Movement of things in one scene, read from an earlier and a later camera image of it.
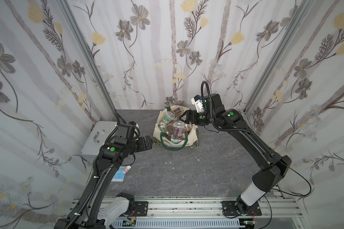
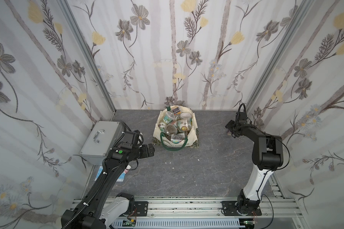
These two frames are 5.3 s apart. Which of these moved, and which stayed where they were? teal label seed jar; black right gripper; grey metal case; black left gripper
Moved: black left gripper; black right gripper
Stayed: grey metal case; teal label seed jar
